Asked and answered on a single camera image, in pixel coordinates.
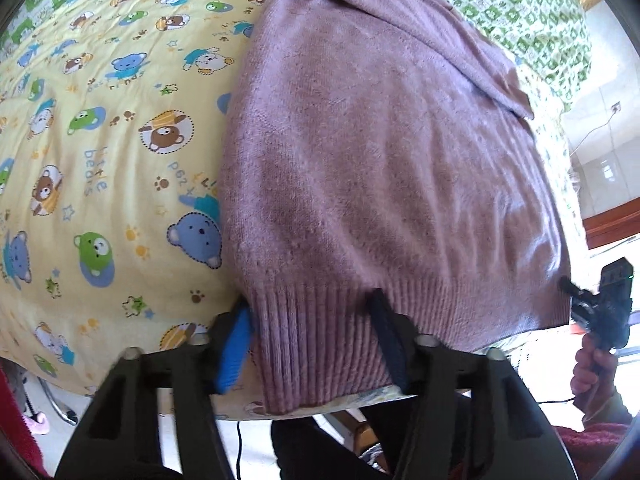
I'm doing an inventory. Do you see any purple knit sweater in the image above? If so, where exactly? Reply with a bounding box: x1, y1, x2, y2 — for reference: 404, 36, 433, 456
219, 0, 570, 415

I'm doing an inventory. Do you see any person right hand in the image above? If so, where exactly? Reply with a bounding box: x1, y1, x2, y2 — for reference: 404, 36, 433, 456
570, 334, 618, 415

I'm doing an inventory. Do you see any pink slipper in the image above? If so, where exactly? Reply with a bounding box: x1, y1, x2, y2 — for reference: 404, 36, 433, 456
23, 412, 50, 436

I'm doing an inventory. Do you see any green white checkered quilt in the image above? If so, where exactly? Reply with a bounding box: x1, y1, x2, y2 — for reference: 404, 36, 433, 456
447, 0, 591, 108

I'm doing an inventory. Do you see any yellow bear print bedsheet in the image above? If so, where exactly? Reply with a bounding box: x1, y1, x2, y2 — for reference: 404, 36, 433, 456
0, 0, 312, 421

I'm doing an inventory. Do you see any wooden bed frame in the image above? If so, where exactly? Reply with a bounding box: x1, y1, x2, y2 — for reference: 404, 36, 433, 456
582, 198, 640, 249

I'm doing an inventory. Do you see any black cable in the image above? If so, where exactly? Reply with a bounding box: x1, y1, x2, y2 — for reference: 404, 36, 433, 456
234, 418, 244, 480

